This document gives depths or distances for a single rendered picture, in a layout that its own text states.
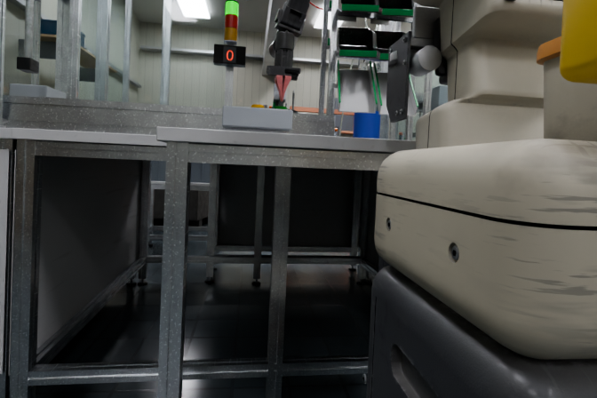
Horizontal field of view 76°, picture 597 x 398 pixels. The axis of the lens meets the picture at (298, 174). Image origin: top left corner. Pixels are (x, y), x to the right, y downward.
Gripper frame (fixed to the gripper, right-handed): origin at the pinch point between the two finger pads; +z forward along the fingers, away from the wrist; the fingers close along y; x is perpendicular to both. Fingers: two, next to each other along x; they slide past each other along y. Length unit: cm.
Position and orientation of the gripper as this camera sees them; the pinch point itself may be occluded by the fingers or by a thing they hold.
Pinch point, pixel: (282, 99)
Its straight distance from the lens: 120.9
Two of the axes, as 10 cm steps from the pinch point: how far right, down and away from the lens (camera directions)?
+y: -9.9, -0.5, -1.4
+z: -0.6, 10.0, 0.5
